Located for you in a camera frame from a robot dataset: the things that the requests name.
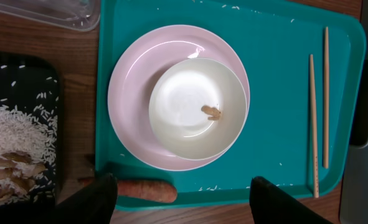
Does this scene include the black food waste tray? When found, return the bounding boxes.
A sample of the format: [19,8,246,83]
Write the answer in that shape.
[0,49,63,212]

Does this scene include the orange carrot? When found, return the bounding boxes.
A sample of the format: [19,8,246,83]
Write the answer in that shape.
[77,177,178,204]

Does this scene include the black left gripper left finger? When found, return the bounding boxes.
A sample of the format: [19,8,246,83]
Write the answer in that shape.
[51,174,118,224]

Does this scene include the right wooden chopstick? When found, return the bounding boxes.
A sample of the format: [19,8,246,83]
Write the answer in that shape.
[323,27,329,169]

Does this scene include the wooden chopstick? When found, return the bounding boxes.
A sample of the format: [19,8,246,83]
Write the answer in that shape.
[323,27,329,169]
[309,54,319,198]

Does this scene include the cream bowl with leftovers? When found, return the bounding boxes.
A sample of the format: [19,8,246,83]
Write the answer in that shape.
[149,58,248,161]

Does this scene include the rice and meat leftovers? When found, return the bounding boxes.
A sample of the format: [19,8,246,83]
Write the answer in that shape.
[0,62,60,209]

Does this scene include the teal serving tray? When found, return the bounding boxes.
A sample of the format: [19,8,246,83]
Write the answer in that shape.
[95,0,366,211]

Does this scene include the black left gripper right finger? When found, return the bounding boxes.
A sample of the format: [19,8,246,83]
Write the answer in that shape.
[249,176,329,224]

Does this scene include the left wooden chopstick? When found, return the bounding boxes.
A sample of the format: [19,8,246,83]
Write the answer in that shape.
[309,54,319,198]

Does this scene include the clear plastic waste bin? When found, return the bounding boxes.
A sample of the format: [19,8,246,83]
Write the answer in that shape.
[0,0,101,32]

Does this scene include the pink round plate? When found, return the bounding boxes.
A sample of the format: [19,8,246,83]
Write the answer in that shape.
[108,25,250,171]

